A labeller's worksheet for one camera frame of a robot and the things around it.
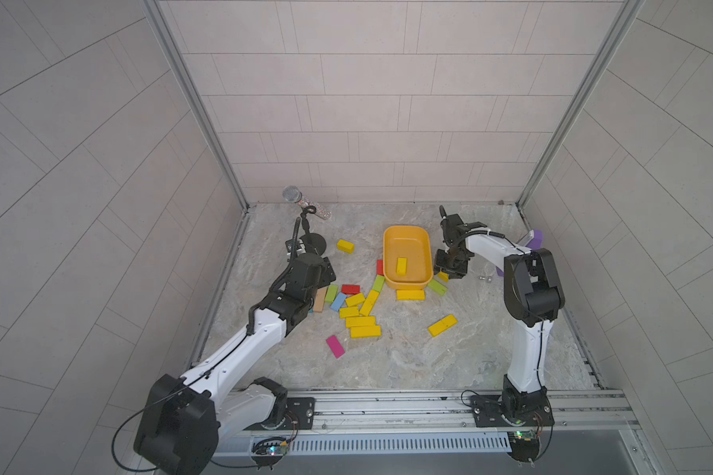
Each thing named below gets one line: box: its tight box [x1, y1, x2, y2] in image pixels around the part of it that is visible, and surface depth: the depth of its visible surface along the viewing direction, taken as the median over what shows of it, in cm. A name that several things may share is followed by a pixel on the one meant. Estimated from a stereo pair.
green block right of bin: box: [427, 279, 448, 296], surface depth 95 cm
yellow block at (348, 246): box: [336, 238, 356, 254], surface depth 105 cm
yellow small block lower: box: [339, 306, 360, 319], surface depth 89 cm
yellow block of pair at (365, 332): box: [349, 324, 383, 339], surface depth 86 cm
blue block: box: [330, 292, 348, 312], surface depth 91 cm
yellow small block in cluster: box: [345, 292, 366, 307], surface depth 92 cm
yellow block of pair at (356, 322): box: [345, 315, 377, 329], surface depth 88 cm
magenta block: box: [325, 334, 346, 360], surface depth 84 cm
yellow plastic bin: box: [382, 224, 434, 290], surface depth 102 cm
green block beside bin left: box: [372, 275, 386, 293], surface depth 95 cm
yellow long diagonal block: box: [359, 288, 380, 317], surface depth 91 cm
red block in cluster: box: [341, 284, 362, 294], surface depth 95 cm
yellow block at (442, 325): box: [427, 313, 458, 338], surface depth 87 cm
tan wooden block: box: [312, 285, 328, 313], surface depth 91 cm
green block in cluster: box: [324, 285, 338, 304], surface depth 93 cm
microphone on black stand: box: [282, 185, 332, 234], surface depth 86 cm
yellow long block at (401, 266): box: [396, 257, 408, 276], surface depth 99 cm
